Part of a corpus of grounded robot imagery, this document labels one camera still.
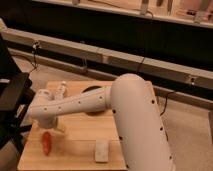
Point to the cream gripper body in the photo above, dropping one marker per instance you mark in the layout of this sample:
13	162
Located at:
59	126

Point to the orange red pepper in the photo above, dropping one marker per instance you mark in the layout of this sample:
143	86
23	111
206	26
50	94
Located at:
46	143

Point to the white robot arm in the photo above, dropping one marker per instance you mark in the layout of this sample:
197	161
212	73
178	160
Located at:
143	137

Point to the white plastic bottle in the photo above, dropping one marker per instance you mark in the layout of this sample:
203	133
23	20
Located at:
61	91

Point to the green bowl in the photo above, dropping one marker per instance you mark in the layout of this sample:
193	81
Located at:
97	99

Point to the white sponge block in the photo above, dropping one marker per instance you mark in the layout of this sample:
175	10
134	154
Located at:
102	151

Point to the black chair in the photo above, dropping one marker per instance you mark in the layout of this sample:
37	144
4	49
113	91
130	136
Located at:
15	98

